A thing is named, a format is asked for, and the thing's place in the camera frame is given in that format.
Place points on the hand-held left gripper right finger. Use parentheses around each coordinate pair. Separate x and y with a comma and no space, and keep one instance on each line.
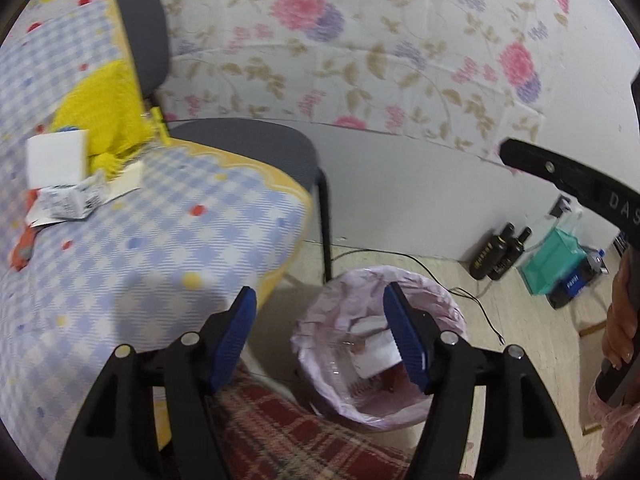
(407,345)

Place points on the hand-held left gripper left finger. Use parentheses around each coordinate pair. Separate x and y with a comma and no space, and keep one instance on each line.
(232,340)

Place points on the bin with pink bag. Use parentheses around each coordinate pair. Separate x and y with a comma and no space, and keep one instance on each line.
(345,285)

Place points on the clear barcode plastic package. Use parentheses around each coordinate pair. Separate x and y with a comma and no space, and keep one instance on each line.
(65,202)

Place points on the brown leather piece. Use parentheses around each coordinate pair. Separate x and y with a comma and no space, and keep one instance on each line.
(22,252)

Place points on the person's right hand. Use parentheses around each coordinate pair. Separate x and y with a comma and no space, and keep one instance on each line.
(622,310)

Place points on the teal clear container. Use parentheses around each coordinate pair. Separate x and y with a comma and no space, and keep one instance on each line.
(552,255)

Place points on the dark blue box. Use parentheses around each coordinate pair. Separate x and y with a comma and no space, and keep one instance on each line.
(572,287)

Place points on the red plaid cloth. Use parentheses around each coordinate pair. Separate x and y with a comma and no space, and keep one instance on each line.
(280,435)

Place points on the dark glass bottle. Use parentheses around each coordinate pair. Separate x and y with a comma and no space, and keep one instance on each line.
(485,257)
(507,257)

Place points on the floral print plastic sheet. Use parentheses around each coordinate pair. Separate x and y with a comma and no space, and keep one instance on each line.
(400,60)

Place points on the grey wall outlet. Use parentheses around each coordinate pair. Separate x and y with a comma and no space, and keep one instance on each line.
(562,205)

